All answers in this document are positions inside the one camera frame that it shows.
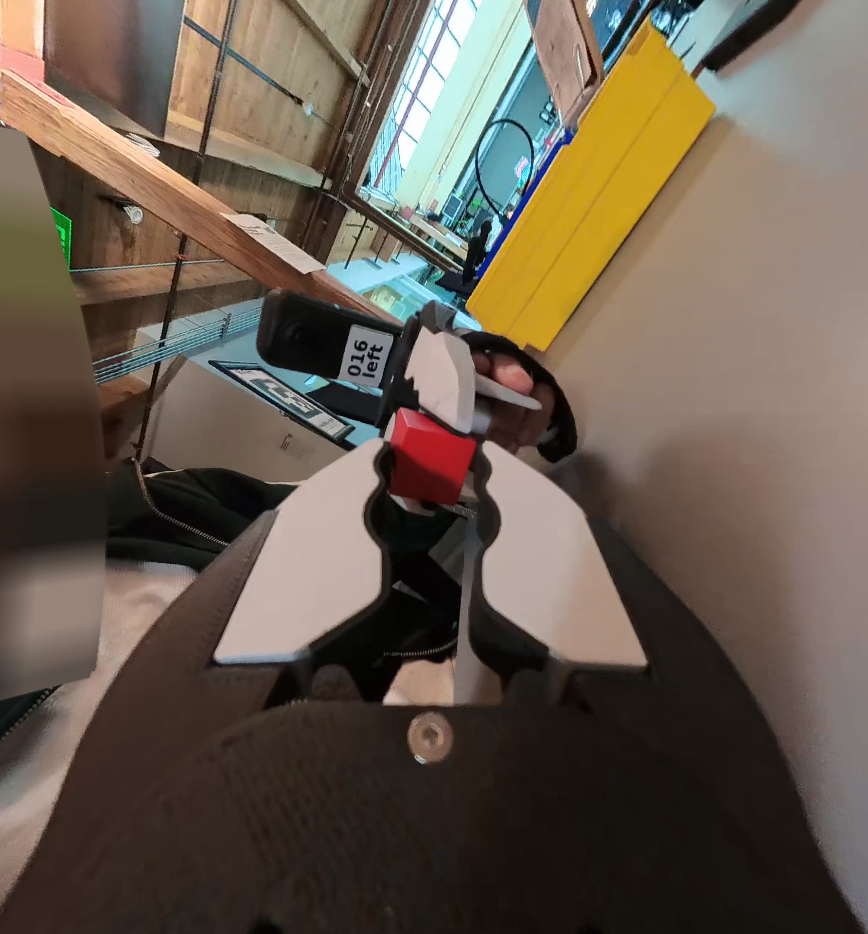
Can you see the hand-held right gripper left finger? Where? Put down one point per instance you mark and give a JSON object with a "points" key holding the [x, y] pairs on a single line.
{"points": [[310, 576]]}

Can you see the yellow plastic bin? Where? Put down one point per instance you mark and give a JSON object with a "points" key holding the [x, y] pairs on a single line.
{"points": [[594, 204]]}

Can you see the printed cardboard panel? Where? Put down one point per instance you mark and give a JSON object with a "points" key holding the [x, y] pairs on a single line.
{"points": [[565, 51]]}

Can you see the white paper notice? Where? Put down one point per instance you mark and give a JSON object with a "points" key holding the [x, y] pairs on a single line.
{"points": [[273, 241]]}

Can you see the red wooden cube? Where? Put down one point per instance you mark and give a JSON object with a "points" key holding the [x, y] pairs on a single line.
{"points": [[434, 456]]}

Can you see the green lit sign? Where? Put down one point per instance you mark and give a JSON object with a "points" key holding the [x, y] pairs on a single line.
{"points": [[60, 237]]}

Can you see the person's left hand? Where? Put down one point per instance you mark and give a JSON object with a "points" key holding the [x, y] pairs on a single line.
{"points": [[514, 427]]}

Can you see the wooden pillar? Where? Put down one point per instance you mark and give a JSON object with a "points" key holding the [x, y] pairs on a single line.
{"points": [[156, 182]]}

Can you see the blue plastic bin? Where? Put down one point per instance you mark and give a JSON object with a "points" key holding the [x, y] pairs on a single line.
{"points": [[536, 190]]}

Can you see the large framed marker sign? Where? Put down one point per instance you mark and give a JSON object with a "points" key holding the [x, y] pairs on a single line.
{"points": [[288, 398]]}

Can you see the black flat box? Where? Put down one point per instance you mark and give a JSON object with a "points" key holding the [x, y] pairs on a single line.
{"points": [[747, 36]]}

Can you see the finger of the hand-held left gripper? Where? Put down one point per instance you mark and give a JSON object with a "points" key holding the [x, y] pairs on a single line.
{"points": [[412, 502], [445, 379]]}

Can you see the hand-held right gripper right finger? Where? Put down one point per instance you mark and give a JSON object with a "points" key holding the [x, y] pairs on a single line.
{"points": [[558, 576]]}

